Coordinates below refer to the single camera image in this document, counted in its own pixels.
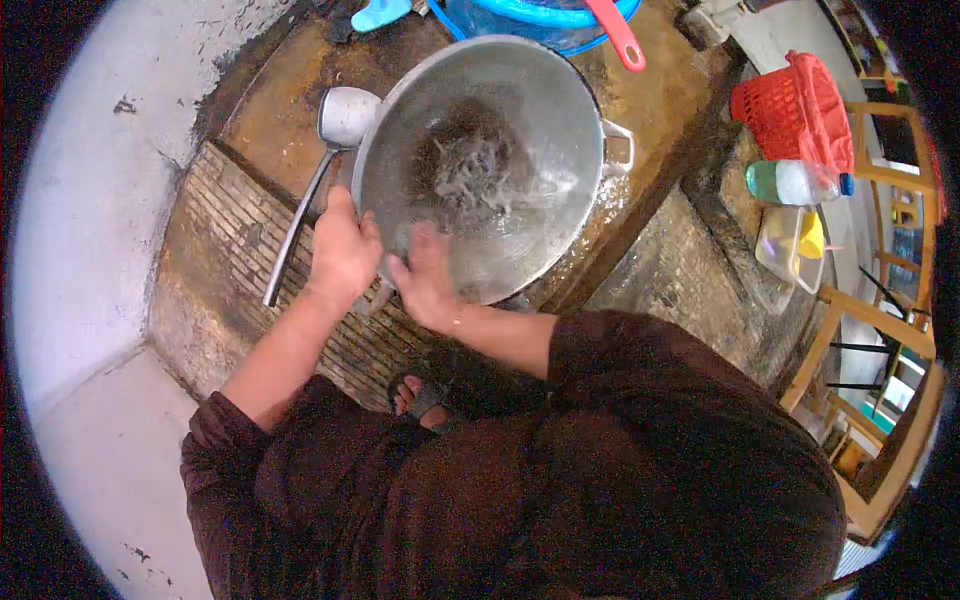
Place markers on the large metal wok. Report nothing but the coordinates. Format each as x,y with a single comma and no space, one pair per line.
487,172

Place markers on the light blue plastic piece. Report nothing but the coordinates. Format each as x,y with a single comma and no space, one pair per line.
379,13

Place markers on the person's left thumb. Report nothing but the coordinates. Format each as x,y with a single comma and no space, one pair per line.
340,202

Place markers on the person's left fingers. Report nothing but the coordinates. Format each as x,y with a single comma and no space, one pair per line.
371,229

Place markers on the person's body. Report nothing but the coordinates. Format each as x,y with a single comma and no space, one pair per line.
517,480

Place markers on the metal ladle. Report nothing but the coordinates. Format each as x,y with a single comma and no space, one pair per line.
319,169

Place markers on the wooden window frame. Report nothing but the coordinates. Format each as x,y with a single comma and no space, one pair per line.
889,330

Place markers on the yellow sponge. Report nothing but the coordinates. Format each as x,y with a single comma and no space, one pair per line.
811,238

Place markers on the clear plastic bottle blue cap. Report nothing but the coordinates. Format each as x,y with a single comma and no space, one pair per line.
795,183

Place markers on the red plastic basket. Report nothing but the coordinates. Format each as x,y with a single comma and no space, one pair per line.
796,112

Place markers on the person's left hand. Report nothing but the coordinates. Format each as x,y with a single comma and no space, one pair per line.
343,251

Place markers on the clear plastic container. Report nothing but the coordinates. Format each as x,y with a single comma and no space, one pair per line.
784,251

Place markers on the person's right fingers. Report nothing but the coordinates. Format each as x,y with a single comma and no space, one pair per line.
429,244

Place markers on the blue plastic basin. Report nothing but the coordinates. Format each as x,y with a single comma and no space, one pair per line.
536,19

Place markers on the person's right hand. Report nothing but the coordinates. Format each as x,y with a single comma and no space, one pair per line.
426,283

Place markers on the person's right thumb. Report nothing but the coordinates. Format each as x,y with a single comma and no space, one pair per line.
397,274

